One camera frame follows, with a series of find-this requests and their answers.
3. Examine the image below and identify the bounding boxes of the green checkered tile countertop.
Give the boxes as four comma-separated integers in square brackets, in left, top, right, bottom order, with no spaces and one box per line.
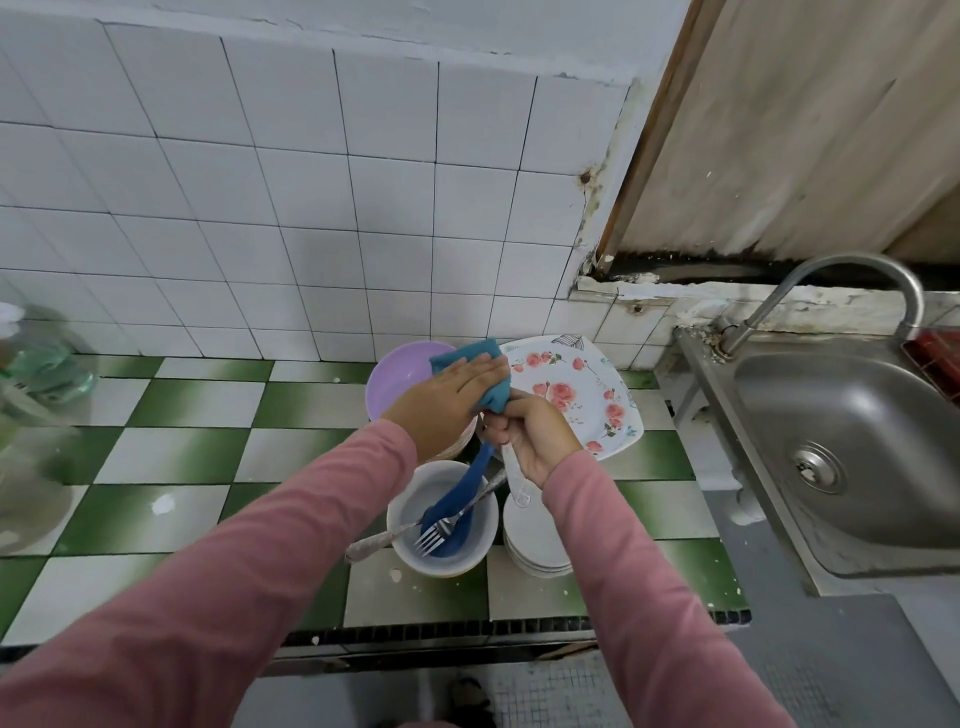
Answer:
[0,355,752,662]

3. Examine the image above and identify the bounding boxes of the person's right forearm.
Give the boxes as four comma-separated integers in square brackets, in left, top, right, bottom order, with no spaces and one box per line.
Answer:
[540,450,797,728]

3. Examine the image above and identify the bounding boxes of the person's left hand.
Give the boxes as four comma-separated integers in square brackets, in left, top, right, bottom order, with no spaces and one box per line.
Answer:
[382,354,512,464]

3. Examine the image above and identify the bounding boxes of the white bowl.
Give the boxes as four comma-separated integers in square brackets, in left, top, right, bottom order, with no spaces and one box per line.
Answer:
[387,459,500,579]

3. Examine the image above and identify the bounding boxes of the clear bottle with green liquid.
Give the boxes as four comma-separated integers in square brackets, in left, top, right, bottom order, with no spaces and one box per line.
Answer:
[0,300,99,407]

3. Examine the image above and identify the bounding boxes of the person's right leg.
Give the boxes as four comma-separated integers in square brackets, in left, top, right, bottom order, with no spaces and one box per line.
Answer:
[442,675,497,728]

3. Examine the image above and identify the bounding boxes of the blue rice paddle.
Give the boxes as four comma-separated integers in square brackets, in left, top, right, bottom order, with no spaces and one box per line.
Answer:
[417,435,500,560]

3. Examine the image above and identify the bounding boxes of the blue cleaning cloth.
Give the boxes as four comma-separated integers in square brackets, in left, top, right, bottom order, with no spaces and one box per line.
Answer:
[430,339,513,416]

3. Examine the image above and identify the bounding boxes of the purple plastic bowl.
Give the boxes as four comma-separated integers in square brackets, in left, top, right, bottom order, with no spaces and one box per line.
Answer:
[364,340,482,459]

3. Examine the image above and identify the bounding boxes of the weathered wooden board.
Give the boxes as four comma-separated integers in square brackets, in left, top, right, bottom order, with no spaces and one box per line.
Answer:
[597,0,960,279]

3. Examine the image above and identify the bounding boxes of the red plastic cutlery cup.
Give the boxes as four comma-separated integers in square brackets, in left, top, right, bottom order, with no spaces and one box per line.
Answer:
[904,322,960,399]

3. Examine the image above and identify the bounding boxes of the large clear plastic bottle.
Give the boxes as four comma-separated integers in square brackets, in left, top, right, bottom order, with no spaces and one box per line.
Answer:
[0,375,77,557]

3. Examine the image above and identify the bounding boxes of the chrome faucet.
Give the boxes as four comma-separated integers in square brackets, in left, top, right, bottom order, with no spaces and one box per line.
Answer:
[712,252,929,359]

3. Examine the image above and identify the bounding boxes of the person's left forearm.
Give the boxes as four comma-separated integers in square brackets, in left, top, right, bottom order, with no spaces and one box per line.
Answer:
[0,417,419,728]

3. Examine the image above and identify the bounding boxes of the person's right hand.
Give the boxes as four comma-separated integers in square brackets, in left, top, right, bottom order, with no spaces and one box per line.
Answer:
[477,393,584,488]

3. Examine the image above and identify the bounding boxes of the stack of white saucers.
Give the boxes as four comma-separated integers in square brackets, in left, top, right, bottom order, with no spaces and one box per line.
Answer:
[501,447,575,581]

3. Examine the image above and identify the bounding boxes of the stainless steel sink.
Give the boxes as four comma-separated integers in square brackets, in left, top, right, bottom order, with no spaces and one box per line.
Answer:
[660,327,960,599]

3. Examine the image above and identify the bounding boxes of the stack of floral plates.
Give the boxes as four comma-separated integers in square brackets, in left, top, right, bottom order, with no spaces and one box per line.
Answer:
[499,333,645,461]

